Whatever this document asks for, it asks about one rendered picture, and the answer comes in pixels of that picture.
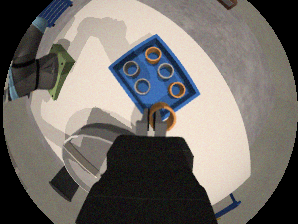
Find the bronze bushing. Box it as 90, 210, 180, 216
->
168, 82, 185, 98
145, 47, 161, 64
149, 102, 176, 131

